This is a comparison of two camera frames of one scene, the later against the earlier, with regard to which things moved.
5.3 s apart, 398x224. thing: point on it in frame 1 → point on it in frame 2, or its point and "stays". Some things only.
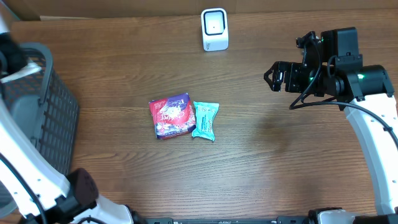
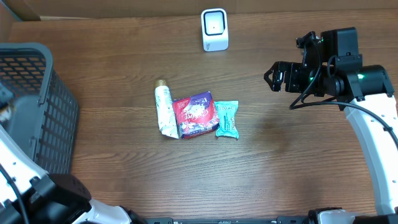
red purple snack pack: x=172 y=116 → x=196 y=115
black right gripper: x=292 y=70 stays
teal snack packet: x=205 y=112 → x=227 y=126
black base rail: x=278 y=220 stays
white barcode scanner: x=214 y=27 stays
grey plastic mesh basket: x=42 y=109 stays
